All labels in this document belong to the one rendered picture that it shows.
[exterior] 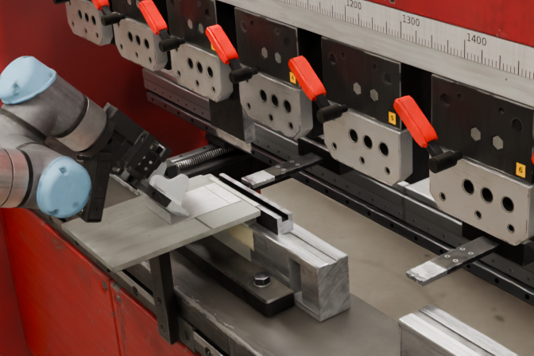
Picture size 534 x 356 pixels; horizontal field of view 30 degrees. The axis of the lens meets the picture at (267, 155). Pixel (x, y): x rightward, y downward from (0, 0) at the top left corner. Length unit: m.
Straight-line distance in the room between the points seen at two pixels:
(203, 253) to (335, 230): 1.94
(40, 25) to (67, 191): 1.11
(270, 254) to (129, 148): 0.28
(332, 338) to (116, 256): 0.34
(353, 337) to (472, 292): 1.76
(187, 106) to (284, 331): 0.84
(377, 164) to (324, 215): 2.44
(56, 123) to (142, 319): 0.51
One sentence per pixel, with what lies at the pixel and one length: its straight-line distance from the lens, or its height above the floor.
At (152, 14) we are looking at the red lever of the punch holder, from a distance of 1.59.
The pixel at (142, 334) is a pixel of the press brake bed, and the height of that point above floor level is 0.71.
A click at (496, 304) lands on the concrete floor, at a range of 3.18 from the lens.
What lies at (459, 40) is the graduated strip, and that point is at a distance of 1.09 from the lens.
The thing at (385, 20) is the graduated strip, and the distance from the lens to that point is 1.17.
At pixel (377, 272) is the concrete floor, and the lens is 3.33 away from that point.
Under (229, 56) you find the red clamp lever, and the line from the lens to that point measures 1.41.
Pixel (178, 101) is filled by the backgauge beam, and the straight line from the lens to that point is 2.25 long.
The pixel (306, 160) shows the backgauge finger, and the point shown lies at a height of 1.00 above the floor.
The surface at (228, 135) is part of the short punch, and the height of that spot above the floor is 1.09.
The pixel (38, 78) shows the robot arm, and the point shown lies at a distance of 1.40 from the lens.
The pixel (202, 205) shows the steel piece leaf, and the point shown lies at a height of 1.00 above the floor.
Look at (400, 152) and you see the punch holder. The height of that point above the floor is 1.23.
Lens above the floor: 1.73
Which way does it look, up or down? 24 degrees down
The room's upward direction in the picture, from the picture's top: 4 degrees counter-clockwise
